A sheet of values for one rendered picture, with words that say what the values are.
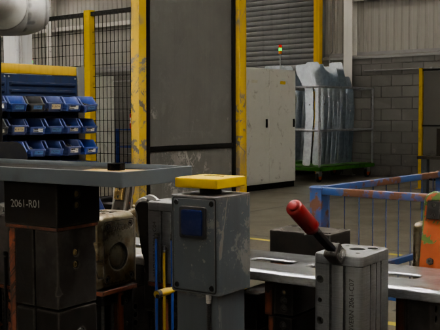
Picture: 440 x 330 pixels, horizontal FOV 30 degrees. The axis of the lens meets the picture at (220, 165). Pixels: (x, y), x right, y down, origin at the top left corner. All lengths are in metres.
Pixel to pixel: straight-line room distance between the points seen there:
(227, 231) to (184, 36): 3.82
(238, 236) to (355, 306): 0.18
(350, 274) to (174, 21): 3.72
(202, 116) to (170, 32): 0.55
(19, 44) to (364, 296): 5.55
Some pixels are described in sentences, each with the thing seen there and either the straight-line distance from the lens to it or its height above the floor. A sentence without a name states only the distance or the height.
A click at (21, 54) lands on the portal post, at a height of 1.70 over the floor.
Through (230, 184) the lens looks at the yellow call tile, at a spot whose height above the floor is 1.15.
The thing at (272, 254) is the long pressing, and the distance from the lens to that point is 1.37.
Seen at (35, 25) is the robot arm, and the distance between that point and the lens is 1.82.
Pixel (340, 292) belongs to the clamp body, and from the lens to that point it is 1.03.
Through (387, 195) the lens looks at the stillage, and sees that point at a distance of 3.13.
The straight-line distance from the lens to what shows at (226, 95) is 5.02.
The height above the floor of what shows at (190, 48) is 1.62.
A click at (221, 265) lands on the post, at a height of 1.06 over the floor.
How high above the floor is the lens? 1.23
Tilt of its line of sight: 3 degrees down
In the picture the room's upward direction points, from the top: straight up
